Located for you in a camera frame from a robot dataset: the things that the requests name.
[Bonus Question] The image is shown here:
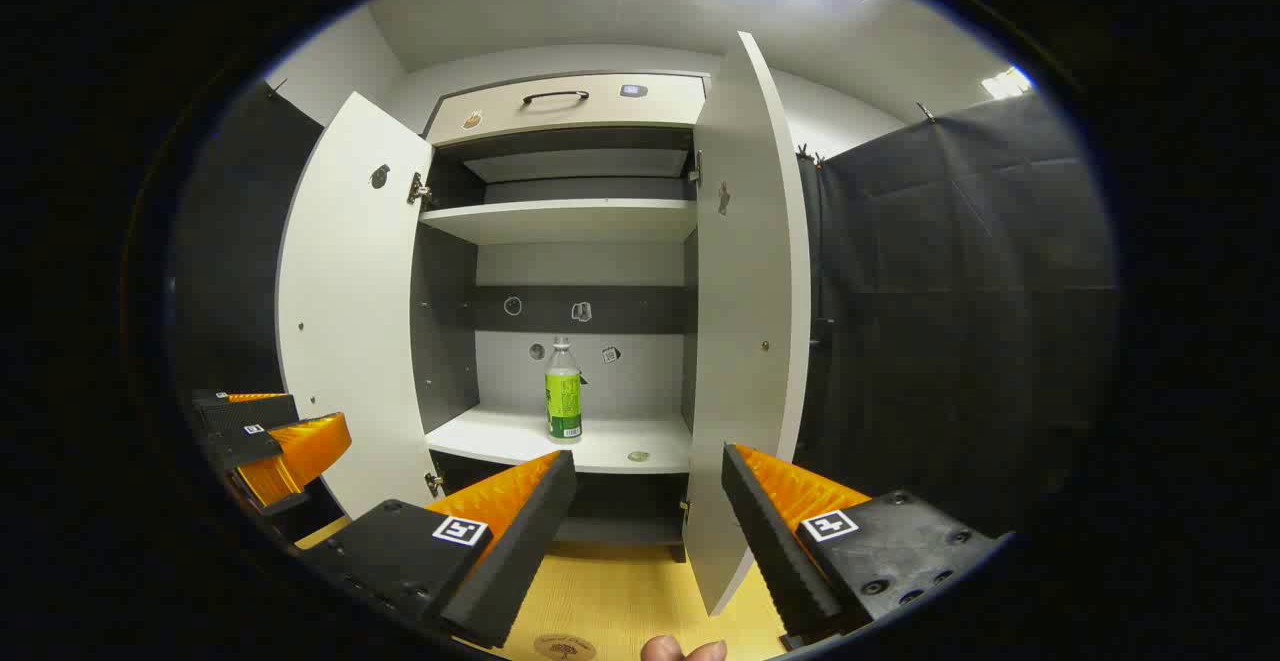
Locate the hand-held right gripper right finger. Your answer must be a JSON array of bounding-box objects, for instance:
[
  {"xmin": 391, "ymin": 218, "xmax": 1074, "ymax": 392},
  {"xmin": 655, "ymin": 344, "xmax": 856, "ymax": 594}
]
[{"xmin": 720, "ymin": 443, "xmax": 1011, "ymax": 650}]

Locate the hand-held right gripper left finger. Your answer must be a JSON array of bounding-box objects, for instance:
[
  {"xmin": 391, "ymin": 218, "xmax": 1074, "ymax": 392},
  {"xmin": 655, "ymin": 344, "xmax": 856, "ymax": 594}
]
[{"xmin": 298, "ymin": 449, "xmax": 579, "ymax": 650}]

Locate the white cabinet door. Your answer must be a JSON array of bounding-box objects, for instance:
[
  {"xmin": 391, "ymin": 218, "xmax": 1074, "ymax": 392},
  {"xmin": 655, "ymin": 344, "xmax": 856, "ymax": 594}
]
[
  {"xmin": 275, "ymin": 91, "xmax": 441, "ymax": 520},
  {"xmin": 683, "ymin": 31, "xmax": 811, "ymax": 617}
]

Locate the green label plastic bottle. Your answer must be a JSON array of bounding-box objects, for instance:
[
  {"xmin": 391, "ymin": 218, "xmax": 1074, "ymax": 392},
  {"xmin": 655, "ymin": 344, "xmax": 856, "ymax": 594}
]
[{"xmin": 545, "ymin": 336, "xmax": 584, "ymax": 442}]

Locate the white and grey cabinet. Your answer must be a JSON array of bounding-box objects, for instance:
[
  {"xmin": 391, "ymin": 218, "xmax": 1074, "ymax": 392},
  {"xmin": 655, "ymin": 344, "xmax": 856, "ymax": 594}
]
[{"xmin": 410, "ymin": 71, "xmax": 711, "ymax": 547}]

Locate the white cabinet shelf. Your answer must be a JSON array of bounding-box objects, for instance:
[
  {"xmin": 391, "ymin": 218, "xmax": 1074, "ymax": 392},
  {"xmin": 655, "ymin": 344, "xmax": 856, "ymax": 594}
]
[{"xmin": 420, "ymin": 199, "xmax": 698, "ymax": 245}]

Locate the short grey cabinet shelf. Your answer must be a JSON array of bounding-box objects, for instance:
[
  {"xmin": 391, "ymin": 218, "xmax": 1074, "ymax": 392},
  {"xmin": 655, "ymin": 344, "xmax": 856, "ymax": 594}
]
[{"xmin": 465, "ymin": 148, "xmax": 691, "ymax": 184}]

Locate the beige cabinet drawer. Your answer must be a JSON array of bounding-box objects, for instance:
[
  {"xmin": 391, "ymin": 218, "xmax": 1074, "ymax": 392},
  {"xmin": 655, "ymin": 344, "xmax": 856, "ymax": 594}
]
[{"xmin": 425, "ymin": 73, "xmax": 709, "ymax": 147}]

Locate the black backdrop cloth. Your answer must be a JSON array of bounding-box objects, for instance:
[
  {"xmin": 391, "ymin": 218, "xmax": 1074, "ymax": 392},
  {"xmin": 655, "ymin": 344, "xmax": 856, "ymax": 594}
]
[{"xmin": 798, "ymin": 91, "xmax": 1118, "ymax": 537}]

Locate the small ceiling light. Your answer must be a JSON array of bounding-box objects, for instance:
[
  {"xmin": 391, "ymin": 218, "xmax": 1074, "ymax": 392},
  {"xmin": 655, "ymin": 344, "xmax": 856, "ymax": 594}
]
[{"xmin": 980, "ymin": 66, "xmax": 1033, "ymax": 100}]

